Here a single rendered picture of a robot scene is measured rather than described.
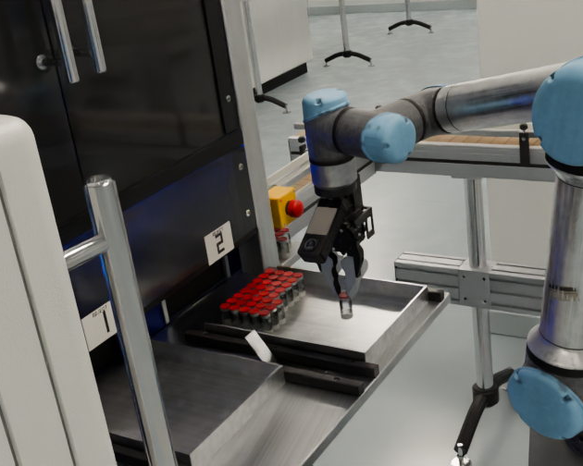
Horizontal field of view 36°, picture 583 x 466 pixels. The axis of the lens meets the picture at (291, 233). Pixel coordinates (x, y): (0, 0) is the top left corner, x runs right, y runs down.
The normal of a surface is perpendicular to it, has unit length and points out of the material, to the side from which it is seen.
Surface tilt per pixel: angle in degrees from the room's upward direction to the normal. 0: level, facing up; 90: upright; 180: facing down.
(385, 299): 0
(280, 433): 0
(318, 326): 0
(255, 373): 90
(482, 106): 85
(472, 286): 90
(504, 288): 90
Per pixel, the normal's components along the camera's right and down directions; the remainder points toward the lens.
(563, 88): -0.72, 0.24
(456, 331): -0.13, -0.92
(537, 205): -0.51, 0.39
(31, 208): 0.79, 0.14
